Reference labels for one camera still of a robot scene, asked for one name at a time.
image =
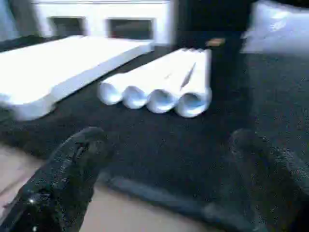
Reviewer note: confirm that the white plastic table top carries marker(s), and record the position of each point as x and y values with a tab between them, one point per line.
48	72

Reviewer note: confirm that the small brown cork piece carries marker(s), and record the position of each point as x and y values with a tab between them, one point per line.
214	42

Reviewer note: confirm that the black sofa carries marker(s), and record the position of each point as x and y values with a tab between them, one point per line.
205	19

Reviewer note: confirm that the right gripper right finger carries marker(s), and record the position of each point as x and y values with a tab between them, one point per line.
277	188

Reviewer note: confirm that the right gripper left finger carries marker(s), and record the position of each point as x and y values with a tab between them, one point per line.
65	174

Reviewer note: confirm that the white cabinet with glass doors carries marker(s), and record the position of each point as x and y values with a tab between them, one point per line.
96	12

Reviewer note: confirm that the black work mat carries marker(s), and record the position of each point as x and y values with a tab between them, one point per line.
169	145

